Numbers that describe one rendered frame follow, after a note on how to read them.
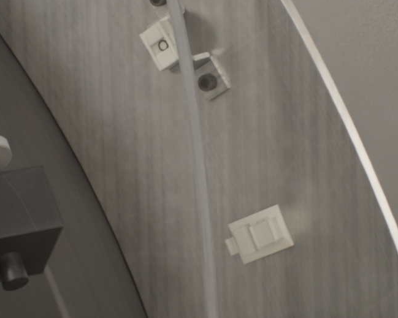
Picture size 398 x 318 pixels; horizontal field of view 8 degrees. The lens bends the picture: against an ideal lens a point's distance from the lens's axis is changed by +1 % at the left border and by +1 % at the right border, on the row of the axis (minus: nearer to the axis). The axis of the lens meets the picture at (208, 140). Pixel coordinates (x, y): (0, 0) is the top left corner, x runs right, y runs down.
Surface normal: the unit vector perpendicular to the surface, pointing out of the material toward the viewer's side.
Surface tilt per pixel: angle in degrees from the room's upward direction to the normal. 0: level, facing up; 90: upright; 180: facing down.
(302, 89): 90
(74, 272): 65
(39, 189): 50
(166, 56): 90
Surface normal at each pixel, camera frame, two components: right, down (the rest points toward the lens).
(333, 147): -0.47, 0.16
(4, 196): 0.26, -0.52
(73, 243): 0.79, -0.38
